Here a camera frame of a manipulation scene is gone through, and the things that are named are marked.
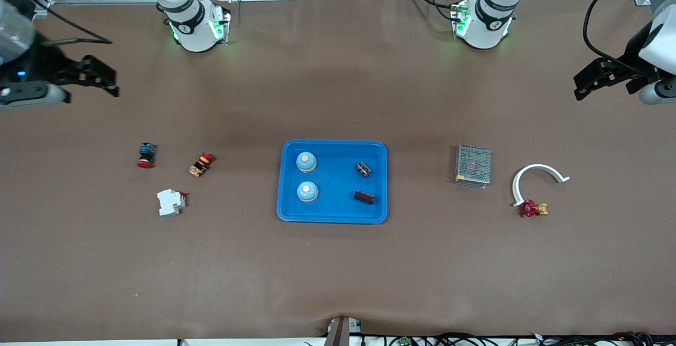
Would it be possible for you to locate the blue plastic tray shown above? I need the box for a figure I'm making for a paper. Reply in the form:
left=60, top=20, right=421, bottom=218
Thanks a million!
left=276, top=139, right=389, bottom=225

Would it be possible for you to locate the red push button blue body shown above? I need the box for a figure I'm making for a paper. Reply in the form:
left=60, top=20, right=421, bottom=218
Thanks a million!
left=137, top=142, right=157, bottom=169

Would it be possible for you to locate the red emergency button orange body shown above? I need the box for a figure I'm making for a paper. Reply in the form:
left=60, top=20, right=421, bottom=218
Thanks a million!
left=189, top=152, right=215, bottom=177

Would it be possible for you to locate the brass valve red handwheel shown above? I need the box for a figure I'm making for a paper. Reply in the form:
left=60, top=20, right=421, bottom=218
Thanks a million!
left=520, top=199, right=550, bottom=218

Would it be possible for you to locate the metal mesh power supply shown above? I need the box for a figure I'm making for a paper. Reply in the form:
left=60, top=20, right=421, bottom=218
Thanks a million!
left=455, top=144, right=492, bottom=189

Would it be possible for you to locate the white circuit breaker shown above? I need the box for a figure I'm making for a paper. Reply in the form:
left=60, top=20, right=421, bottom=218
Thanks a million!
left=156, top=189, right=189, bottom=217

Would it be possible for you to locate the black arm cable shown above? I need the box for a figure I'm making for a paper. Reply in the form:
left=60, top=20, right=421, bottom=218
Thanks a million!
left=8, top=0, right=112, bottom=45
left=583, top=0, right=650, bottom=64

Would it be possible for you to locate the white curved plastic bracket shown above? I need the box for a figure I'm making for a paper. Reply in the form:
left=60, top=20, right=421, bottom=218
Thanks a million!
left=511, top=164, right=571, bottom=207

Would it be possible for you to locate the black cable bundle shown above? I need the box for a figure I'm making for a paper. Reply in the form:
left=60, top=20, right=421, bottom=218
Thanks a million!
left=362, top=331, right=676, bottom=346

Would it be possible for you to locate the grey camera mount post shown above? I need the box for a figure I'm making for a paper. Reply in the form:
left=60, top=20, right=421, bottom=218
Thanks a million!
left=323, top=316, right=362, bottom=346

